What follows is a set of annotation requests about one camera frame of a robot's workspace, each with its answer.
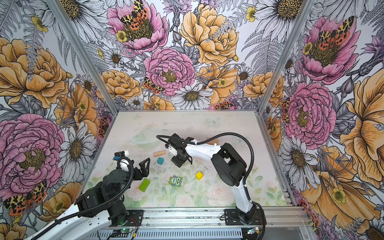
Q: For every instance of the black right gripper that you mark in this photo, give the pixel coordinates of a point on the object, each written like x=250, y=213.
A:
x=177, y=162

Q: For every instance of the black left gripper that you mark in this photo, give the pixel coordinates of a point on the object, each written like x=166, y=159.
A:
x=145, y=171

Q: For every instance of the teal cube block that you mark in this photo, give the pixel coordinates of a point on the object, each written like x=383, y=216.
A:
x=160, y=161

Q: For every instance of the natural wood block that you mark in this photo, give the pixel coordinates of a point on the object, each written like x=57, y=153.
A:
x=159, y=153
x=213, y=142

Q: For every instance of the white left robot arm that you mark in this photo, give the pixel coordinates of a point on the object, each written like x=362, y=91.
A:
x=99, y=207

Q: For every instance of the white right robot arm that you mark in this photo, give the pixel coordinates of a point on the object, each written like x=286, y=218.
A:
x=230, y=166

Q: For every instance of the green rectangular block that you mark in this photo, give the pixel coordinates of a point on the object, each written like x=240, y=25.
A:
x=144, y=185

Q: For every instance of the yellow cube block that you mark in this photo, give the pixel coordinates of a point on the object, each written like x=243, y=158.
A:
x=199, y=175

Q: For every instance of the green owl toy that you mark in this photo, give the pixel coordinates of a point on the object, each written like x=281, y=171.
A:
x=175, y=181

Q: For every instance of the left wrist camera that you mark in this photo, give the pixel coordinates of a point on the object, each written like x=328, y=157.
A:
x=121, y=154

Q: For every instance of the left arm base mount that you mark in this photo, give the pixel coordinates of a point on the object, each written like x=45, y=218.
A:
x=129, y=218

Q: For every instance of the aluminium rail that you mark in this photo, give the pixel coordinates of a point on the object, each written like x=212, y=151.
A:
x=178, y=218

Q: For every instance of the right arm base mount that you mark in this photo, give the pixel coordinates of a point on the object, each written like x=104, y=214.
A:
x=235, y=217

